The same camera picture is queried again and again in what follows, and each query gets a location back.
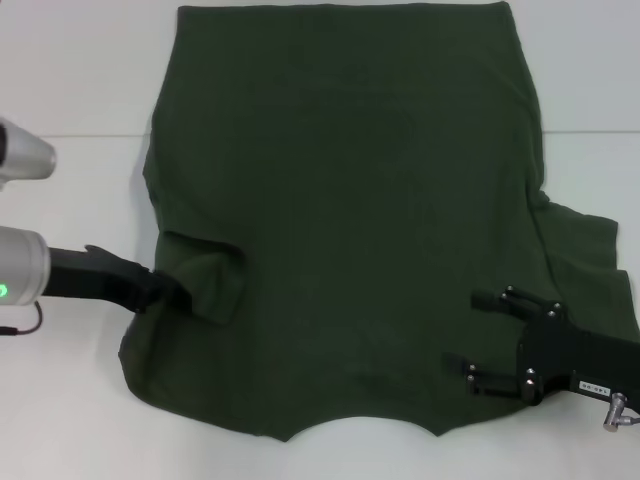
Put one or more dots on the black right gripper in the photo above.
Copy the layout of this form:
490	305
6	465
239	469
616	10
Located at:
575	355

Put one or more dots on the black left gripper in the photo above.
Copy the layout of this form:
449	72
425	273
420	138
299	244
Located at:
100	280

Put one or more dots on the dark green t-shirt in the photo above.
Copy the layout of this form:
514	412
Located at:
350	175

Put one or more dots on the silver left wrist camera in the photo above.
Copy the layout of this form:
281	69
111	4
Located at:
27	150

